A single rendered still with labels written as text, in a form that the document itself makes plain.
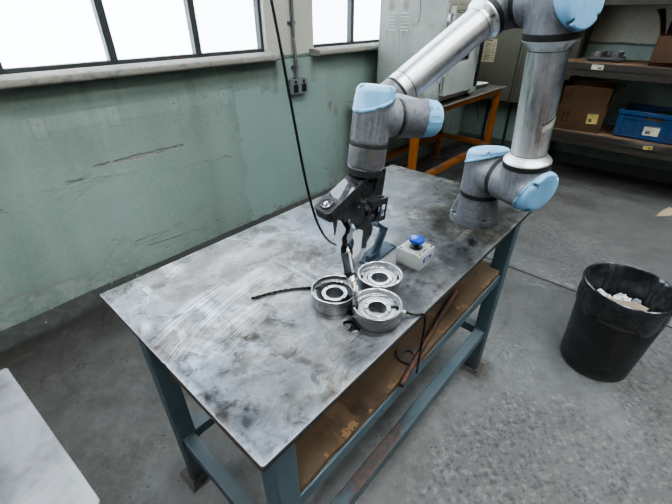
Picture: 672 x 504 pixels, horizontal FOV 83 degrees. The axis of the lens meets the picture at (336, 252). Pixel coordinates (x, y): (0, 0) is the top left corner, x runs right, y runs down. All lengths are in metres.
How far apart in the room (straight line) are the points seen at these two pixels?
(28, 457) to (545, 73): 1.27
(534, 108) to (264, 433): 0.88
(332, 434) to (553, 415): 1.12
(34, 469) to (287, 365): 0.47
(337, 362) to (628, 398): 1.54
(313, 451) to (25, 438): 0.55
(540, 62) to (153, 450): 1.69
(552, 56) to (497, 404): 1.30
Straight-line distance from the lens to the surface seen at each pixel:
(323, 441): 0.95
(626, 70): 4.00
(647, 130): 4.14
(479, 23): 1.03
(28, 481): 0.92
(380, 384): 1.04
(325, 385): 0.71
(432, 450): 1.61
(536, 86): 1.03
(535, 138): 1.06
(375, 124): 0.74
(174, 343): 0.84
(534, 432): 1.78
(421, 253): 0.98
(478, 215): 1.22
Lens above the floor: 1.36
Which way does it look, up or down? 32 degrees down
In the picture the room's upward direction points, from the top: straight up
